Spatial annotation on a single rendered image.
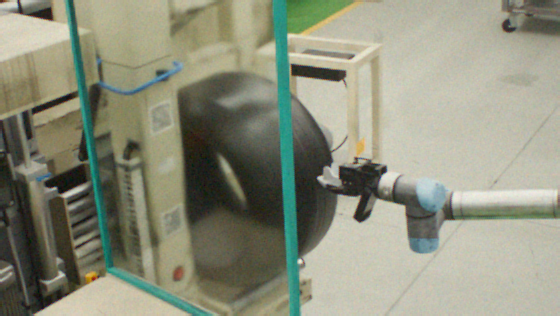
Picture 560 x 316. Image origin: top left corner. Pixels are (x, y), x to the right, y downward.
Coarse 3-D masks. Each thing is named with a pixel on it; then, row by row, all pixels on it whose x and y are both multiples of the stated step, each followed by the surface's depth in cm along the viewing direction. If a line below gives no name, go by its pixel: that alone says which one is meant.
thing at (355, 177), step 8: (368, 160) 226; (344, 168) 224; (352, 168) 222; (360, 168) 224; (368, 168) 223; (376, 168) 220; (384, 168) 221; (344, 176) 226; (352, 176) 223; (360, 176) 224; (368, 176) 222; (376, 176) 220; (344, 184) 227; (352, 184) 224; (360, 184) 225; (368, 184) 223; (376, 184) 219; (352, 192) 225; (360, 192) 225; (376, 192) 220
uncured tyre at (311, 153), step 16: (304, 112) 240; (304, 128) 237; (304, 144) 235; (320, 144) 238; (304, 160) 234; (320, 160) 237; (304, 176) 233; (304, 192) 233; (320, 192) 238; (304, 208) 234; (320, 208) 239; (336, 208) 248; (304, 224) 236; (320, 224) 243; (304, 240) 241; (320, 240) 251
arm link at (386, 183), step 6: (384, 174) 219; (390, 174) 218; (396, 174) 218; (384, 180) 218; (390, 180) 217; (384, 186) 217; (390, 186) 216; (384, 192) 217; (390, 192) 216; (384, 198) 219; (390, 198) 217
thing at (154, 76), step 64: (128, 0) 161; (192, 0) 149; (256, 0) 139; (128, 64) 167; (192, 64) 155; (256, 64) 144; (128, 128) 175; (192, 128) 161; (256, 128) 149; (128, 192) 183; (192, 192) 168; (256, 192) 155; (128, 256) 192; (192, 256) 176; (256, 256) 162
